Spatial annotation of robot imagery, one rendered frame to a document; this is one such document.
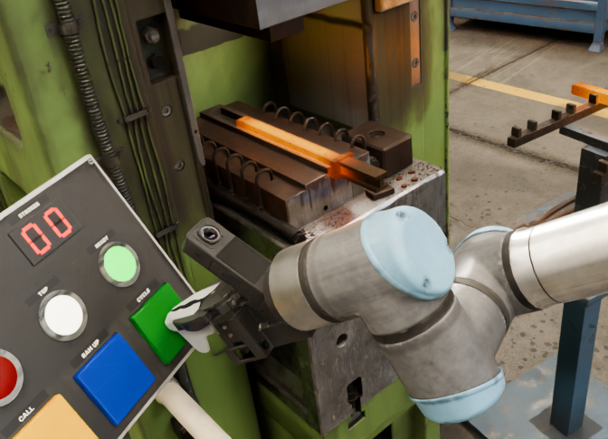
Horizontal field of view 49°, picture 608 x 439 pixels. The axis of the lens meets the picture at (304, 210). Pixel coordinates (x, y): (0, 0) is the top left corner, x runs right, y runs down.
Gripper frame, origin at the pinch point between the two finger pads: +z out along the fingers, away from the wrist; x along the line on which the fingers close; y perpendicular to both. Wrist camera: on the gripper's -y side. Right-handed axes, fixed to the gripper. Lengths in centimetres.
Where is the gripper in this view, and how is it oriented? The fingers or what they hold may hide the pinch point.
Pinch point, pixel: (170, 314)
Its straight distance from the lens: 85.6
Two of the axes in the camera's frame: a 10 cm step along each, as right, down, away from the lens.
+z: -7.3, 3.1, 6.1
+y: 5.5, 8.0, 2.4
